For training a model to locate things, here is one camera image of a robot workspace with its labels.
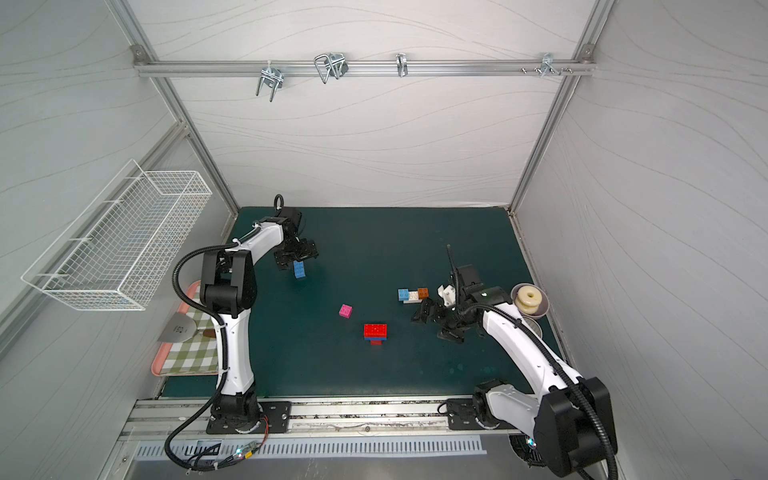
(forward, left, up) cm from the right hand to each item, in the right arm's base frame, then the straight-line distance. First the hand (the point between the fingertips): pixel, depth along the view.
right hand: (426, 325), depth 80 cm
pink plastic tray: (-11, +74, -8) cm, 76 cm away
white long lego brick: (+12, +3, -8) cm, 15 cm away
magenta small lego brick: (+7, +24, -8) cm, 26 cm away
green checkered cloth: (-8, +65, -8) cm, 66 cm away
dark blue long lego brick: (-2, +14, -6) cm, 16 cm away
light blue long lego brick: (+21, +43, -8) cm, 48 cm away
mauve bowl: (+10, -36, -5) cm, 37 cm away
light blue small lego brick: (+13, +6, -7) cm, 16 cm away
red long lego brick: (-2, +14, -2) cm, 14 cm away
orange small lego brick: (+13, 0, -6) cm, 15 cm away
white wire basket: (+4, +73, +23) cm, 77 cm away
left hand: (+26, +41, -8) cm, 49 cm away
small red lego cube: (-2, +14, -9) cm, 16 cm away
